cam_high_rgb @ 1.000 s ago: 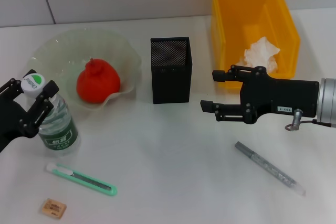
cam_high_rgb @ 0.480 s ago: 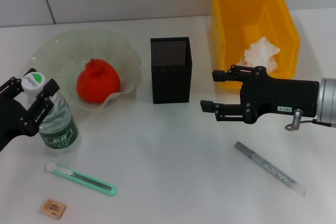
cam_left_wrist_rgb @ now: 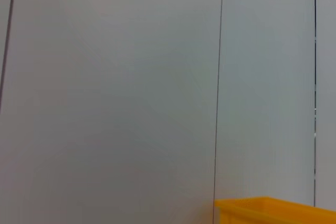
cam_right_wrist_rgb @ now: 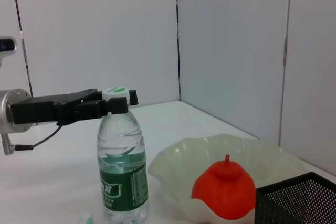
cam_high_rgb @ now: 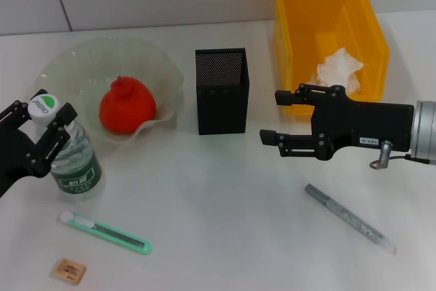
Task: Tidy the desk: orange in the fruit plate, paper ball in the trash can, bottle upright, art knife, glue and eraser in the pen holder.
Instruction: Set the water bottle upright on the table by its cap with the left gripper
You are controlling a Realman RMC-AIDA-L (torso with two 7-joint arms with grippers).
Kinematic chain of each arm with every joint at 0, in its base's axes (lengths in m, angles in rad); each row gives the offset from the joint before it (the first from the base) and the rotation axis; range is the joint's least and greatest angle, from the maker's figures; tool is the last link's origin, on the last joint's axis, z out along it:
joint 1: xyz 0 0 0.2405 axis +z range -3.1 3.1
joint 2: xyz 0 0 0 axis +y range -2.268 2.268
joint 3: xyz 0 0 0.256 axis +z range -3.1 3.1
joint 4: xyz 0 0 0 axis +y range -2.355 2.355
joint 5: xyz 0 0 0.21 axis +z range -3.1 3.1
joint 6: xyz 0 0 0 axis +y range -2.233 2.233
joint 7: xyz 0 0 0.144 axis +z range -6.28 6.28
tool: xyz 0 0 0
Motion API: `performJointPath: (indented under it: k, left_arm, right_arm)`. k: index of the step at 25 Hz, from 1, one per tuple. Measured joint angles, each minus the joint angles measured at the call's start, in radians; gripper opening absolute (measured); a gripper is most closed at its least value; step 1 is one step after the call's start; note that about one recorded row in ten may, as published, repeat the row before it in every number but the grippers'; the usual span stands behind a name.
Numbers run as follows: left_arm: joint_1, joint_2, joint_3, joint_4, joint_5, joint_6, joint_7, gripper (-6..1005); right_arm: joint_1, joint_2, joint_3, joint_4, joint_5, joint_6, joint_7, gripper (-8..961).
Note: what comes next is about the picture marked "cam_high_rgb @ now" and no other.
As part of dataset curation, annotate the grey glitter pen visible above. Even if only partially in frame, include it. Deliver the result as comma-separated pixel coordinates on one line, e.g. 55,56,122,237
304,183,398,255

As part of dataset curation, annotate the translucent green fruit plate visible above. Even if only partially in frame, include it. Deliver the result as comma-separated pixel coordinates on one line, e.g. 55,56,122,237
35,37,185,144

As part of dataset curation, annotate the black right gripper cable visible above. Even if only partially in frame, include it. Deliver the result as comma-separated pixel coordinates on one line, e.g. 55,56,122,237
388,153,432,165

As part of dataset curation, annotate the yellow plastic bin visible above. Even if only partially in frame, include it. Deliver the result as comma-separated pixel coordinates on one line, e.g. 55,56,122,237
272,0,390,117

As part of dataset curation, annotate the red orange fruit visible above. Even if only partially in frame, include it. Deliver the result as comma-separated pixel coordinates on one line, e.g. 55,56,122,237
98,75,157,135

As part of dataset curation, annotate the green white utility knife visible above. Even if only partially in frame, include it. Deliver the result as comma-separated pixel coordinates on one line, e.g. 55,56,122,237
57,211,153,256

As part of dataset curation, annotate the white paper ball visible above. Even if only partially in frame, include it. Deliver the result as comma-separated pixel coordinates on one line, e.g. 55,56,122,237
308,48,364,95

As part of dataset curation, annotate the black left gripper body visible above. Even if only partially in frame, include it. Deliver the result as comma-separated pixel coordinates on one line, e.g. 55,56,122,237
0,120,48,199

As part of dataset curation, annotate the black mesh pen holder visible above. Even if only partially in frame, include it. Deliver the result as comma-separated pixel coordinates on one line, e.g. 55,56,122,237
195,47,251,136

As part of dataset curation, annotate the tan eraser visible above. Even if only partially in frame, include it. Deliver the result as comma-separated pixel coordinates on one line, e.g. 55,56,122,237
53,258,87,286

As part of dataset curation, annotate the silver right wrist connector plug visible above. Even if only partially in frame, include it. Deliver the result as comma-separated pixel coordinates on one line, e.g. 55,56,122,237
369,140,394,171

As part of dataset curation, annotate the clear green label water bottle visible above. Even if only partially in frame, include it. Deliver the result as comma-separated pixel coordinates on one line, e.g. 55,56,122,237
27,93,103,203

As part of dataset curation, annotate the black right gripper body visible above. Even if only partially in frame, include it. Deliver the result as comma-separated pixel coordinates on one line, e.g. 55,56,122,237
309,85,416,162

